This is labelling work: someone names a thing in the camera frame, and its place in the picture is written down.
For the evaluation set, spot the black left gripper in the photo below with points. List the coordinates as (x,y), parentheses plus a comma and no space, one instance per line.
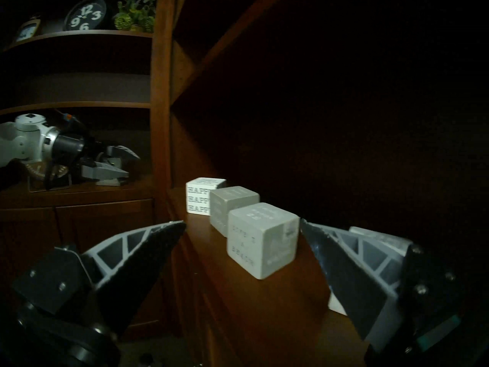
(70,144)

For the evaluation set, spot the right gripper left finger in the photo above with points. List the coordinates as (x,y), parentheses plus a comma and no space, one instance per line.
(141,263)

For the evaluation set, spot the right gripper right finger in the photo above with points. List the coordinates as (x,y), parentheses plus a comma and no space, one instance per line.
(344,270)

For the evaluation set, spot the white happy place print cube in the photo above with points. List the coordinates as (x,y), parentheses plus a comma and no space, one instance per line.
(336,305)

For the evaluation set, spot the white HAPPY lettered cube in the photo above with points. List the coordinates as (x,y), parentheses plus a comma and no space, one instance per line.
(198,196)

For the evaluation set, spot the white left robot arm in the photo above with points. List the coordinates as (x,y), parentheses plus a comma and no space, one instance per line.
(23,140)

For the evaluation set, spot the brown wooden side shelf unit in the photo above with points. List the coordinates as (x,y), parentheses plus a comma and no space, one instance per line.
(76,104)

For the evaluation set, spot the grey life's a beach cube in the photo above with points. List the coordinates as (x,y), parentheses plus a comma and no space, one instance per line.
(261,244)

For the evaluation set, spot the brown wooden bookshelf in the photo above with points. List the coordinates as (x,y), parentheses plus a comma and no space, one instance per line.
(267,312)

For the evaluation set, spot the grey always choose happy cube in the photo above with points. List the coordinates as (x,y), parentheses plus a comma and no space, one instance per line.
(229,209)

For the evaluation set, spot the green artificial plant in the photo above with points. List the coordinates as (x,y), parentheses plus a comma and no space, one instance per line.
(133,14)

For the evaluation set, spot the black clock white numerals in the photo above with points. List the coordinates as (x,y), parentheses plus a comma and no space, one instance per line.
(86,14)

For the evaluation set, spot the small wooden framed clock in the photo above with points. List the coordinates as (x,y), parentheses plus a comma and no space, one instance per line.
(27,31)

